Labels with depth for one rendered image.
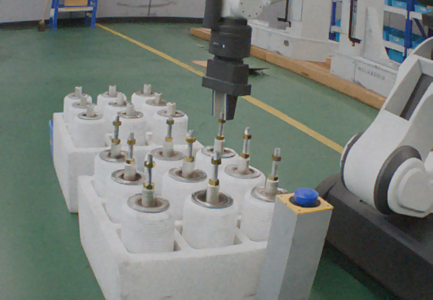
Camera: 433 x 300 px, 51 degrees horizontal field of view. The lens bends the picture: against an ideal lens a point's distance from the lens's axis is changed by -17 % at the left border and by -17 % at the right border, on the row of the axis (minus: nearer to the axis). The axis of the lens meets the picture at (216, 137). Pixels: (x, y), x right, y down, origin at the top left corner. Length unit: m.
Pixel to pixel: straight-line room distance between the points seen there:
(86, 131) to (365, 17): 2.71
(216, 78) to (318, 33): 3.26
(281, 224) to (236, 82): 0.39
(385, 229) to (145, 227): 0.52
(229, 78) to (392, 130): 0.37
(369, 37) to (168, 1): 4.37
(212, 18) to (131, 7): 6.31
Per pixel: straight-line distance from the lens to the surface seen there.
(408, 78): 1.08
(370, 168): 0.96
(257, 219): 0.97
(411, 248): 1.05
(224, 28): 1.10
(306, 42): 4.29
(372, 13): 3.75
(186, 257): 0.89
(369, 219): 1.14
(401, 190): 0.94
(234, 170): 1.10
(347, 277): 1.25
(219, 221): 0.91
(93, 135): 1.38
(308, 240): 0.82
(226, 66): 1.11
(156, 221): 0.87
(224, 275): 0.94
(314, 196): 0.81
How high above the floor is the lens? 0.63
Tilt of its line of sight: 17 degrees down
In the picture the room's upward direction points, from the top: 6 degrees clockwise
